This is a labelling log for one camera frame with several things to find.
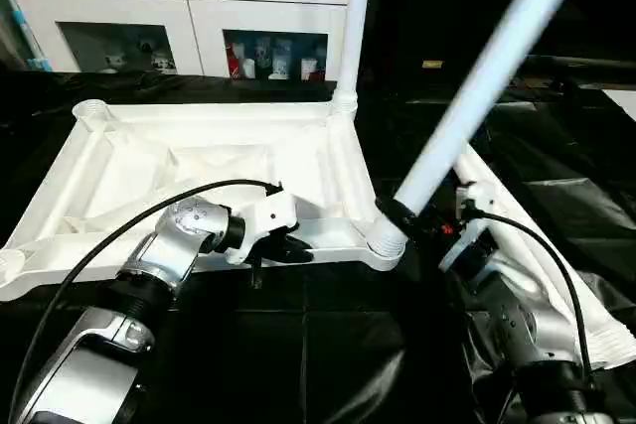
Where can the white flat panel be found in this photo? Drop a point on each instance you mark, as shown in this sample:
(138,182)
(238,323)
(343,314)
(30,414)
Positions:
(621,101)

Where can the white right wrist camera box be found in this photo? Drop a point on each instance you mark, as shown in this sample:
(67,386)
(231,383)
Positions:
(472,220)

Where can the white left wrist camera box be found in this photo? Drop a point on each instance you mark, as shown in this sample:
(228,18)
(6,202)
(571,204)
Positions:
(263,220)

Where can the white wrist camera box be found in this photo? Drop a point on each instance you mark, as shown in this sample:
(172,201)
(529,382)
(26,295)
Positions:
(472,220)
(263,220)

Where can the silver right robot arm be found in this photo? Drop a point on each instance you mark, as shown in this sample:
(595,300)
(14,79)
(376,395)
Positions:
(527,335)

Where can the white glass-door cabinet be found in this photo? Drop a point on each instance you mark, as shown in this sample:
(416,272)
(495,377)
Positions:
(149,17)

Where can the black plastic mat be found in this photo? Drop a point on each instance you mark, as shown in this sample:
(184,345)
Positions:
(318,354)

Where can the white plastic table top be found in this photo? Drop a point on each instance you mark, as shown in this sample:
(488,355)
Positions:
(199,166)

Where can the dark horizontal rail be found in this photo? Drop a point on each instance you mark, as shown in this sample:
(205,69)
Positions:
(576,63)

